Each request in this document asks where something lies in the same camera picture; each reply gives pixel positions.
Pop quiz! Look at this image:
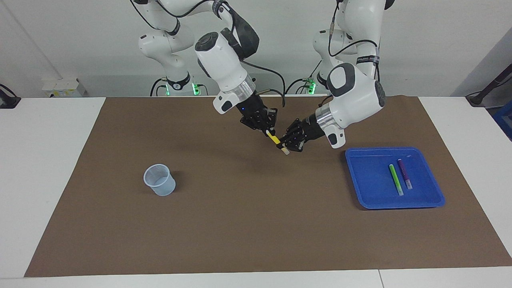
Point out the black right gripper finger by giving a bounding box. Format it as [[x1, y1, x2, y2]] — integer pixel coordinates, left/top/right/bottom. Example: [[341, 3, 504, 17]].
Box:
[[241, 116, 272, 137], [262, 107, 279, 135]]

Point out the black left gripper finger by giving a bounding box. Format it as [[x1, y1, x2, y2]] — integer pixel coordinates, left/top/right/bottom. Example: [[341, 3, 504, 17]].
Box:
[[278, 134, 305, 154], [286, 118, 307, 139]]

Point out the yellow marker pen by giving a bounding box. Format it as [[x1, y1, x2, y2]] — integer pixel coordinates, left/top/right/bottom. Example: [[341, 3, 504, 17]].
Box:
[[266, 129, 290, 156]]

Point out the green marker pen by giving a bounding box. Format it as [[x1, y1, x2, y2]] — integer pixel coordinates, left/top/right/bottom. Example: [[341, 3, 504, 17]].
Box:
[[389, 164, 404, 196]]

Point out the purple marker pen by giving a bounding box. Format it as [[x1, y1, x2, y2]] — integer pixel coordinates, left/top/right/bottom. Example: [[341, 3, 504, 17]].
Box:
[[397, 159, 413, 190]]

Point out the blue plastic tray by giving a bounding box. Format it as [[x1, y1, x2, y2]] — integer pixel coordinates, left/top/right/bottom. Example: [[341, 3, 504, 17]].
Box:
[[345, 147, 446, 210]]

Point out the brown table mat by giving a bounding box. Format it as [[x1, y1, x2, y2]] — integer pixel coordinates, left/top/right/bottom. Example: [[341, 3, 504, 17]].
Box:
[[24, 95, 512, 278]]

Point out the translucent plastic cup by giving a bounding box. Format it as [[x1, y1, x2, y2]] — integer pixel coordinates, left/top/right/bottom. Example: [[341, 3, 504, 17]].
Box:
[[143, 164, 176, 197]]

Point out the black stand pole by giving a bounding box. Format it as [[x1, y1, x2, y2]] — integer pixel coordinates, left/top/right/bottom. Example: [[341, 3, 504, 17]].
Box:
[[466, 64, 512, 107]]

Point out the blue crate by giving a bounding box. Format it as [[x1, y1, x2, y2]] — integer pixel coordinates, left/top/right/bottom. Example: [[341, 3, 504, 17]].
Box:
[[491, 100, 512, 140]]

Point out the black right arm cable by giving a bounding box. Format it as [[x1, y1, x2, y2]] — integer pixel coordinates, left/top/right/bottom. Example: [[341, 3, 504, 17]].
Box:
[[131, 0, 287, 108]]

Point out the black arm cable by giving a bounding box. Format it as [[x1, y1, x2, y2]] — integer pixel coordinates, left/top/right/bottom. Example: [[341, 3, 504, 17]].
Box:
[[327, 0, 381, 80], [131, 0, 287, 108]]

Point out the black base cable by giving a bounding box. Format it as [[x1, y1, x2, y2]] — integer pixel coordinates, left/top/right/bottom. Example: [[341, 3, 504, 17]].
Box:
[[285, 59, 322, 95], [150, 78, 167, 96]]

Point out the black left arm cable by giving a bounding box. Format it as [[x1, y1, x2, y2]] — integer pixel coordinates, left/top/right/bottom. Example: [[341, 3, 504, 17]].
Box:
[[327, 0, 381, 80]]

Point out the white wall box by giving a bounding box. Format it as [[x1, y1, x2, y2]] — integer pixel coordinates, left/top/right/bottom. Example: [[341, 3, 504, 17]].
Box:
[[42, 77, 87, 98]]

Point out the black clamp mount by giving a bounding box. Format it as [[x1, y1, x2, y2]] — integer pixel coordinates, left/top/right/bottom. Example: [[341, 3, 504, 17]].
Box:
[[0, 83, 21, 109]]

